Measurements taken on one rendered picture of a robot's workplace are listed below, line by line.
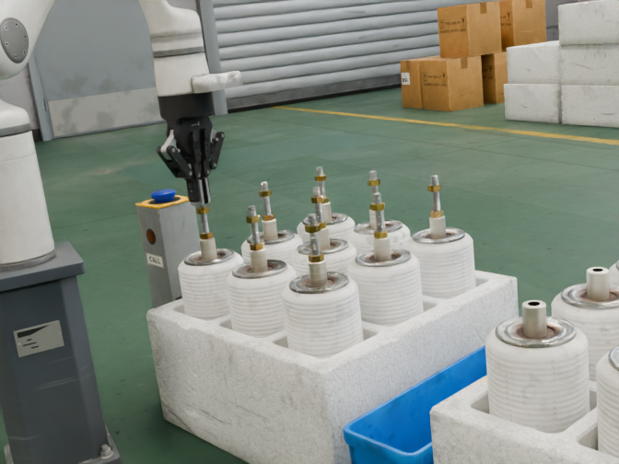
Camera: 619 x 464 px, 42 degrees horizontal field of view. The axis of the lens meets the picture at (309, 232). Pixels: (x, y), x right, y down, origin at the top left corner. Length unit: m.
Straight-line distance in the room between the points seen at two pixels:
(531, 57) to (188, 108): 3.14
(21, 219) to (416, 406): 0.55
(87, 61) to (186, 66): 5.01
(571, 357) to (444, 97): 4.15
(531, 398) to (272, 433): 0.39
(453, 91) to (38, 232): 3.94
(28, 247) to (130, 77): 5.11
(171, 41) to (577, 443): 0.70
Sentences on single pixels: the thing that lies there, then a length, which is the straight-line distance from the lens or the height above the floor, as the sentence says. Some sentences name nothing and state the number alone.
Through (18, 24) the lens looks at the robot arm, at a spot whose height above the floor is 0.60.
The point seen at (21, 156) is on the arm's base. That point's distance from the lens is 1.08.
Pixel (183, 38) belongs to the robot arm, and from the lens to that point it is 1.10.
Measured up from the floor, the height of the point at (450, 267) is 0.22.
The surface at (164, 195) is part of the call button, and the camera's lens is 1.31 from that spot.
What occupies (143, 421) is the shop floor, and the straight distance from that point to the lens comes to 1.30.
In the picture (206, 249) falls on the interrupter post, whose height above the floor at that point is 0.27.
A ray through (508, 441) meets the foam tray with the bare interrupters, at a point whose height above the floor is 0.18.
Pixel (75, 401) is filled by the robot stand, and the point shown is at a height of 0.11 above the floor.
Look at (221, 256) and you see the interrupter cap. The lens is 1.18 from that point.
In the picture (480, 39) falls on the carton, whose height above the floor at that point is 0.39.
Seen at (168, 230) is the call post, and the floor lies 0.27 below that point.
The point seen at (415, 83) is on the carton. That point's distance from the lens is 5.16.
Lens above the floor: 0.56
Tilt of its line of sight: 14 degrees down
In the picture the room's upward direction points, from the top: 7 degrees counter-clockwise
